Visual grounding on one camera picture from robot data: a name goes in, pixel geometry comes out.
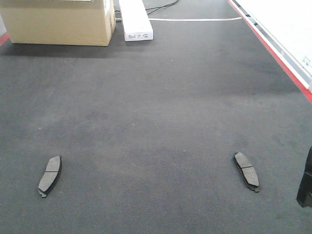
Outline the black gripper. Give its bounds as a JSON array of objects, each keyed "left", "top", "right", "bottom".
[{"left": 296, "top": 148, "right": 312, "bottom": 208}]

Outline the dark brake pad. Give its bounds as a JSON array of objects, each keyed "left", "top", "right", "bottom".
[
  {"left": 38, "top": 156, "right": 62, "bottom": 198},
  {"left": 233, "top": 152, "right": 260, "bottom": 193}
]

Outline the black conveyor belt mat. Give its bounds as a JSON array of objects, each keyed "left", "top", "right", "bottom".
[{"left": 0, "top": 0, "right": 312, "bottom": 234}]

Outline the white board panel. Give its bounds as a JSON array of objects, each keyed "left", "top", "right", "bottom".
[{"left": 229, "top": 0, "right": 312, "bottom": 100}]

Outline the long white box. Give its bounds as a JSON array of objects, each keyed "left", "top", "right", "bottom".
[{"left": 119, "top": 0, "right": 154, "bottom": 41}]

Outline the cardboard box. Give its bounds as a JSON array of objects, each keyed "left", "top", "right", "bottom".
[{"left": 0, "top": 0, "right": 116, "bottom": 46}]

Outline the white cable on belt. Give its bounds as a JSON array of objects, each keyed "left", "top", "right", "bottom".
[{"left": 148, "top": 17, "right": 243, "bottom": 22}]

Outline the black cables bundle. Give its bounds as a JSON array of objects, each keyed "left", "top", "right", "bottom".
[{"left": 144, "top": 0, "right": 180, "bottom": 15}]

